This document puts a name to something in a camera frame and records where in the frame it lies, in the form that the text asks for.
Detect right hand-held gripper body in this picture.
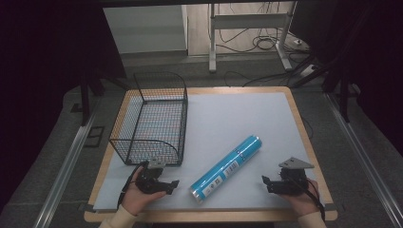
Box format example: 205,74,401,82
266,156,316,196

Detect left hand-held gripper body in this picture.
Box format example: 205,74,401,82
135,157,169,195

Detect blue plastic-wrapped roll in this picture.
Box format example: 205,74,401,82
189,134,263,204

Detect black wire mesh basket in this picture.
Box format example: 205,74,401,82
108,71,189,167

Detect person's left hand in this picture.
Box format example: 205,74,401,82
121,166,168,217

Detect person's right hand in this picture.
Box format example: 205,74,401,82
278,179,319,219

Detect pale grey table mat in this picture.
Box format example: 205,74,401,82
92,91,318,212

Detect black floor plate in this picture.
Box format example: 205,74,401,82
83,125,106,148

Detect black tripod stand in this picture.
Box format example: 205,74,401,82
78,70,129,127
290,51,364,124

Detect white power strip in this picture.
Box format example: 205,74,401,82
292,37,311,52

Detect dark curtain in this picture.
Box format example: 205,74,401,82
289,0,403,158
0,0,127,215

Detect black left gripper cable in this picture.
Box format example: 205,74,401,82
116,160,150,211

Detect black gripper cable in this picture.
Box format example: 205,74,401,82
116,160,150,211
288,176,327,222

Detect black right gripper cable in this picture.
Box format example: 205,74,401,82
288,176,327,222

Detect silver floor rail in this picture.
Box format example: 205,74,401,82
325,92,403,228
32,105,100,228

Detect black floor cable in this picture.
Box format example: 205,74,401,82
223,69,297,88

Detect tangle of black floor cables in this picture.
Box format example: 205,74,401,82
218,2,311,55

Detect white metal desk frame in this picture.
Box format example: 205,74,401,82
207,1,297,74

